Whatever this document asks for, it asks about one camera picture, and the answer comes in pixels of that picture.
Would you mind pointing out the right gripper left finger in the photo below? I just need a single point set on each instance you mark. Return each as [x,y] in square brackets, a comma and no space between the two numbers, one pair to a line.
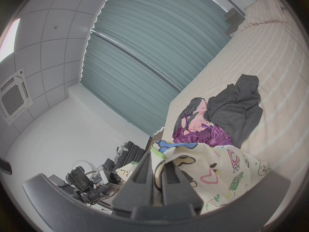
[137,190]

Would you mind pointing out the blue-green curtain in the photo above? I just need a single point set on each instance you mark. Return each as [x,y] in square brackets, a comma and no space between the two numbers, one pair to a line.
[120,81]
[157,20]

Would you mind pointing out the grey garment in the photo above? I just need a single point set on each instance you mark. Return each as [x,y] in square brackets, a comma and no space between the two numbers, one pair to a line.
[190,107]

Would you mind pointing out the purple satin garment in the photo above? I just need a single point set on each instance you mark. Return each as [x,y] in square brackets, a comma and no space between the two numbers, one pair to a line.
[217,136]

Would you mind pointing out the ceiling light panel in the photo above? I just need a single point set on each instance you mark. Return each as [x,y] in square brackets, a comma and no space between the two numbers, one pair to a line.
[9,40]

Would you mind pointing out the black garment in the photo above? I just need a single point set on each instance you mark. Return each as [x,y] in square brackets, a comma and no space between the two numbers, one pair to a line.
[236,115]

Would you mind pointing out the white printed pyjama top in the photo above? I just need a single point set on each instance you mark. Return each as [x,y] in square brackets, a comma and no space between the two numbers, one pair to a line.
[217,173]

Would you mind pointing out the grey bedside table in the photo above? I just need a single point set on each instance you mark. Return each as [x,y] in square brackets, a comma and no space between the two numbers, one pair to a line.
[235,20]

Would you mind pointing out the pink striped pillow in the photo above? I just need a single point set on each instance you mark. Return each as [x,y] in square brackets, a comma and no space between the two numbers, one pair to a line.
[263,11]

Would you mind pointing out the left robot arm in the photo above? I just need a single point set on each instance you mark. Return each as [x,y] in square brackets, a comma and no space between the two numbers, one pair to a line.
[79,177]

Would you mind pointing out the pink garment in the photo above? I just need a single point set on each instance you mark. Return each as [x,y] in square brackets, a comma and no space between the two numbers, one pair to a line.
[198,119]

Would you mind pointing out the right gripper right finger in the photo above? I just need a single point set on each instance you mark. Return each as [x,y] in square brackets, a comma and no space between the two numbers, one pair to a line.
[176,190]

